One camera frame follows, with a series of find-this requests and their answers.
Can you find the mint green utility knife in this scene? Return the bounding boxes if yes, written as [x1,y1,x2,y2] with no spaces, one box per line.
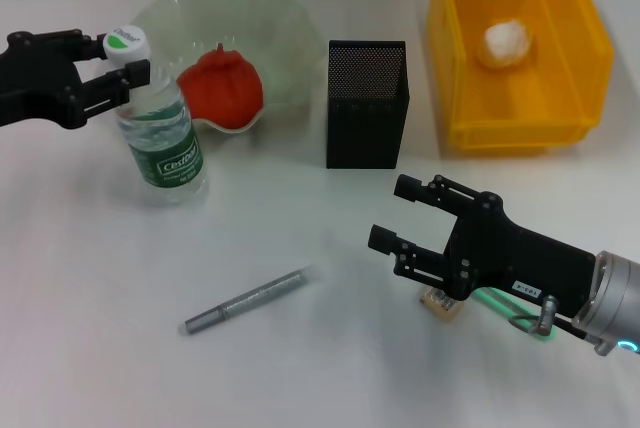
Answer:
[472,287,561,344]

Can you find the pale green wavy glass plate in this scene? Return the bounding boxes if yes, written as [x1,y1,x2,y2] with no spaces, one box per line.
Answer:
[130,0,324,134]

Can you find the beige eraser with barcode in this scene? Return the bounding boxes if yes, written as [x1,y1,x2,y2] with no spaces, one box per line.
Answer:
[419,285,464,323]

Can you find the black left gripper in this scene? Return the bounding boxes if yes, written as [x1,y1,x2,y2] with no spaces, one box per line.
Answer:
[0,27,152,130]

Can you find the black mesh pen holder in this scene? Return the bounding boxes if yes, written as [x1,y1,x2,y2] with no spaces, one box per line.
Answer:
[325,39,411,170]

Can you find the red-orange fruit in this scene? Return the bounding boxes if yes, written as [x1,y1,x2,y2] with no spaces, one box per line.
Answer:
[177,42,265,129]

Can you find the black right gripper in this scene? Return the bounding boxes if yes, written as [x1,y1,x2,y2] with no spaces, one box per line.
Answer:
[367,173,599,307]

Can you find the right gripper cable with connectors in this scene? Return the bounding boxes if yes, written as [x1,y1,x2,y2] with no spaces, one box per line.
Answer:
[508,295,601,337]

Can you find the yellow plastic bin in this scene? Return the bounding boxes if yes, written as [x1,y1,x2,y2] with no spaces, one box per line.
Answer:
[426,0,615,150]

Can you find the grey glitter pen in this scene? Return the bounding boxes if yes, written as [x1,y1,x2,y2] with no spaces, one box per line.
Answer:
[183,263,324,337]

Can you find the white paper ball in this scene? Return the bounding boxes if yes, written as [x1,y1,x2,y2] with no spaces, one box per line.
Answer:
[480,19,534,69]

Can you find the clear water bottle green label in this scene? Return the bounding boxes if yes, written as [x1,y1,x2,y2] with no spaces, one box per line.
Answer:
[102,24,209,207]

